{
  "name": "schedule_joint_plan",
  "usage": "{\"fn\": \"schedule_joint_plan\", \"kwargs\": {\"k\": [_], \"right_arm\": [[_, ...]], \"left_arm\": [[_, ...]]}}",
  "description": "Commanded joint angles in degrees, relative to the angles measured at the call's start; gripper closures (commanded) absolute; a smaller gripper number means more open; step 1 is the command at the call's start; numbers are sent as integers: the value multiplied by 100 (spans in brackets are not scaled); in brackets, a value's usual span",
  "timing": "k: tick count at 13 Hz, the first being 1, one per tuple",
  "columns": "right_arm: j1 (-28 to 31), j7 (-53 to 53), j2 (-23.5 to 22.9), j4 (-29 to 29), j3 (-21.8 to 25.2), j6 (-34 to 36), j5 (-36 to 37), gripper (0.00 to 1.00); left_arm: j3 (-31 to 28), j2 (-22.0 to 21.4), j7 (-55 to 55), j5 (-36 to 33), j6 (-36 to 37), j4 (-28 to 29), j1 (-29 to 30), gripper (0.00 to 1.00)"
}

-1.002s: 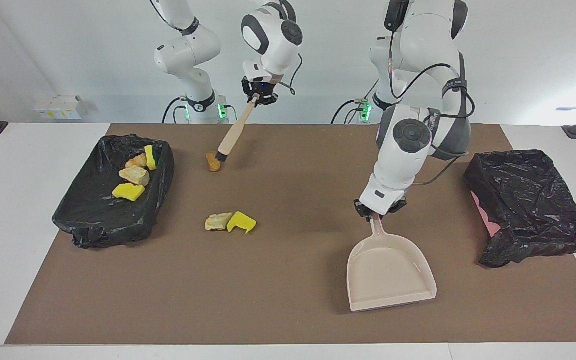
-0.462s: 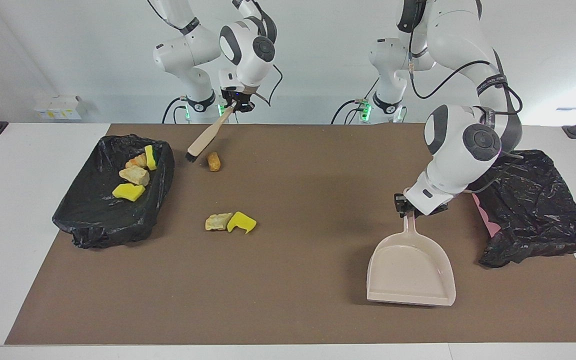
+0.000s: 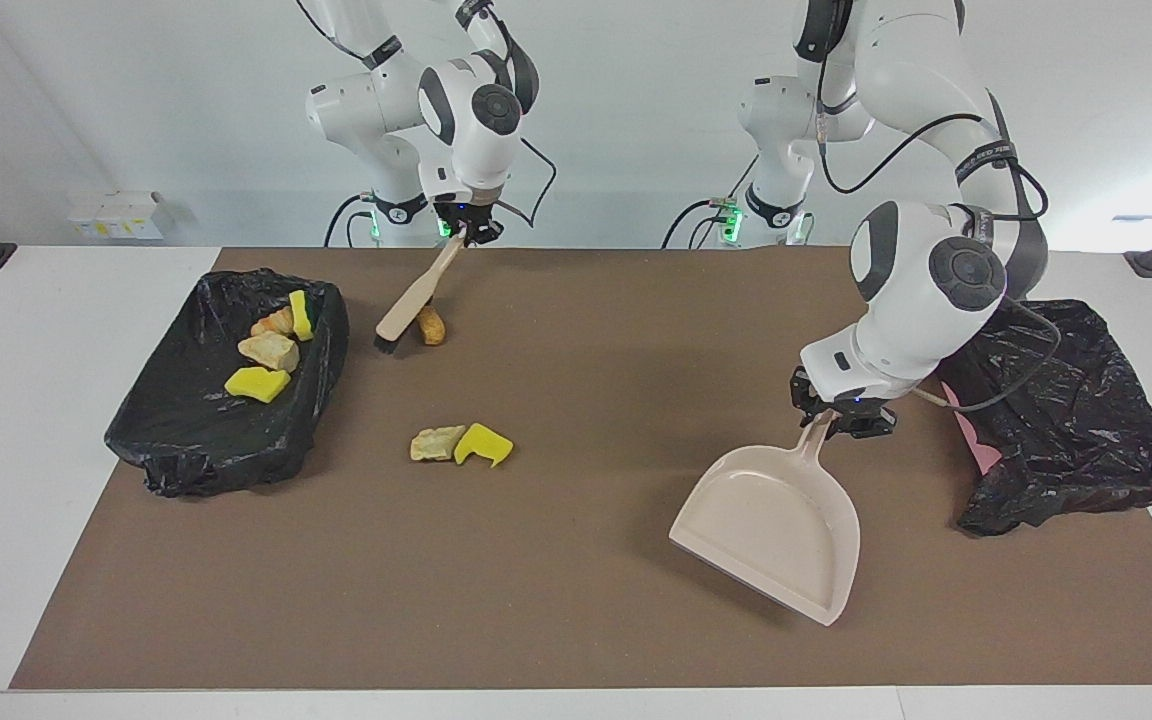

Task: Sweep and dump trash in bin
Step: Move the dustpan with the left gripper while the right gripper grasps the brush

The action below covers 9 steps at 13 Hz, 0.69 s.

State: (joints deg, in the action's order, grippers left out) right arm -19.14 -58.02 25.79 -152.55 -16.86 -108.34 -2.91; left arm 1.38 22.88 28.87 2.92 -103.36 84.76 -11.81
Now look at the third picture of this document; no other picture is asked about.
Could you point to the beige plastic dustpan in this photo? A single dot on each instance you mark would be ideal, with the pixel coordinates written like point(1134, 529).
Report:
point(766, 520)

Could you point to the left black trash bag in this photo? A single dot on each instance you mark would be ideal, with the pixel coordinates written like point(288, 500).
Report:
point(1086, 440)

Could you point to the brown oval nugget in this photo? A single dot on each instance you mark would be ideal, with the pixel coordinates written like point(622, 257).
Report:
point(432, 328)

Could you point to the pale grey beige rock chunk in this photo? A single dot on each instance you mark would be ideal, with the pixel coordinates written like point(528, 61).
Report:
point(433, 444)

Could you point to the small beige orange rock chunk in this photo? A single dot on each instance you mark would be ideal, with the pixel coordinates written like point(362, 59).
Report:
point(274, 322)

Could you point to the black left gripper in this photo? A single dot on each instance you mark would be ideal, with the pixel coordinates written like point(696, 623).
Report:
point(851, 410)

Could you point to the white wall socket box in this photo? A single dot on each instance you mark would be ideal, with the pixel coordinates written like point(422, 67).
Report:
point(116, 215)

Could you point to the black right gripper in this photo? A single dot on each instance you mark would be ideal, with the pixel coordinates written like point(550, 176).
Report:
point(471, 215)

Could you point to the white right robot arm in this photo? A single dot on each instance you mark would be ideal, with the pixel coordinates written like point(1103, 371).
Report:
point(466, 120)

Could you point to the yellow green sponge wedge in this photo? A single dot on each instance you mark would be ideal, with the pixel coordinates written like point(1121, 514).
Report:
point(302, 315)

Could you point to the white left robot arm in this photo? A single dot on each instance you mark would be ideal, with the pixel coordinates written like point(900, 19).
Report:
point(926, 290)

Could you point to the right black trash bag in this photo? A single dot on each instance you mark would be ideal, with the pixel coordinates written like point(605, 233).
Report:
point(196, 440)

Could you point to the large beige rock chunk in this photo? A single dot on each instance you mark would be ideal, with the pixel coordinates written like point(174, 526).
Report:
point(269, 351)

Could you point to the black trash bag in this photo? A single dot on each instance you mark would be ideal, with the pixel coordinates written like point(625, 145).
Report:
point(196, 440)
point(1086, 440)

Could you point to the notched yellow sponge piece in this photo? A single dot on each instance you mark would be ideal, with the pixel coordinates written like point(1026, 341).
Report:
point(484, 442)

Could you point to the yellow sponge block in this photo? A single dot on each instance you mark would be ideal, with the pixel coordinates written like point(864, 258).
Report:
point(258, 385)

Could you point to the brown table mat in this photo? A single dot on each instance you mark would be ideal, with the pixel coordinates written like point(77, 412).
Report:
point(536, 600)

